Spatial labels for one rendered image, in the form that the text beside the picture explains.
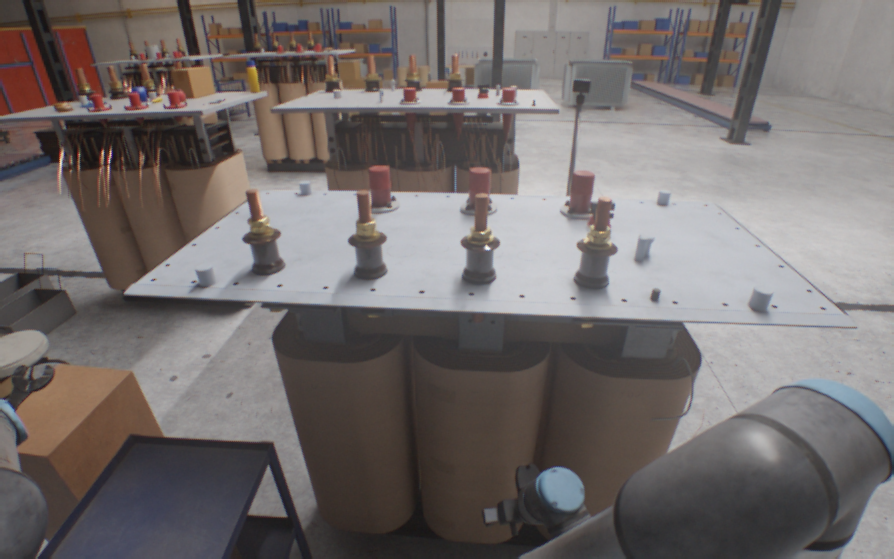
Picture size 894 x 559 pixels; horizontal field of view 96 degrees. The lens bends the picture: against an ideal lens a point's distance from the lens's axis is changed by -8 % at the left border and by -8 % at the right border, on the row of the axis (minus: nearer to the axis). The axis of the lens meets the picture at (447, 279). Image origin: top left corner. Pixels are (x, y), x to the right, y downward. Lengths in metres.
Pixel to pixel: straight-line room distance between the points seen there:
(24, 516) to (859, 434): 0.75
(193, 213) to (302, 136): 3.85
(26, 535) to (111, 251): 3.50
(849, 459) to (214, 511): 1.23
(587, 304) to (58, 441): 1.49
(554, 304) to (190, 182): 2.72
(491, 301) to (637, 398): 0.56
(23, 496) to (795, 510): 0.67
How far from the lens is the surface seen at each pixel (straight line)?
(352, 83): 11.16
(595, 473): 1.58
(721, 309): 1.12
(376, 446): 1.54
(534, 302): 0.99
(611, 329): 1.35
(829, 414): 0.52
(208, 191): 3.32
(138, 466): 1.53
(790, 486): 0.45
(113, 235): 3.94
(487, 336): 1.20
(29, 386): 1.47
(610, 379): 1.29
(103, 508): 1.48
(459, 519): 1.79
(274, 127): 7.17
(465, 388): 1.28
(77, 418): 1.72
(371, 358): 1.30
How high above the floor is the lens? 1.89
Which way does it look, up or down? 30 degrees down
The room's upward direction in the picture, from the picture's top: straight up
